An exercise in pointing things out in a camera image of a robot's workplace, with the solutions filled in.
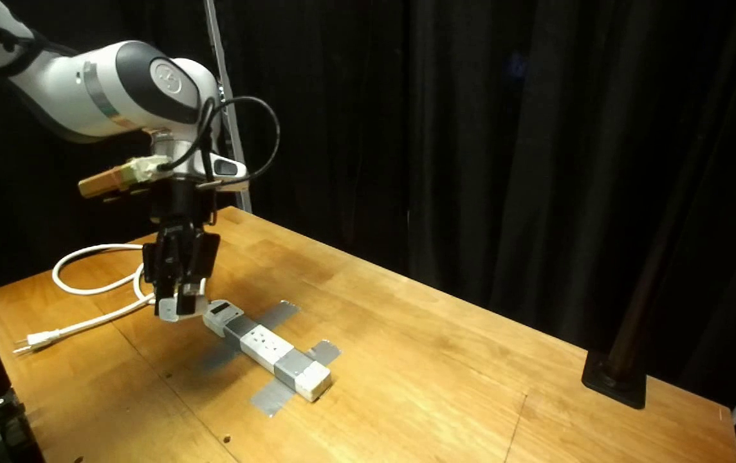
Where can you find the gold wrist camera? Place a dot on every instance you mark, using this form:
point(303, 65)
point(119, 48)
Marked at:
point(215, 170)

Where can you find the grey duct tape strip far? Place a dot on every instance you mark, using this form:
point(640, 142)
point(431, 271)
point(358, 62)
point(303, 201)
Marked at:
point(277, 316)

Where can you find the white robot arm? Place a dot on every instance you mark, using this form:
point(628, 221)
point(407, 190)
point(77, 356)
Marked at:
point(119, 88)

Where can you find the white charging block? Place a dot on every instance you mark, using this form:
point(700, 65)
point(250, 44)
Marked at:
point(182, 299)

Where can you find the black curtain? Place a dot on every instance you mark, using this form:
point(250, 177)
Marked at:
point(514, 152)

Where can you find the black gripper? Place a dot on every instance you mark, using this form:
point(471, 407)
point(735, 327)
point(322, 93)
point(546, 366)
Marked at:
point(184, 254)

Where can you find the white power strip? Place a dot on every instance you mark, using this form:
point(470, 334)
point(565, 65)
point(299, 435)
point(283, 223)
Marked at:
point(294, 372)

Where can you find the black post with base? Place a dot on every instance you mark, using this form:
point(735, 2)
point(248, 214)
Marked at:
point(618, 374)

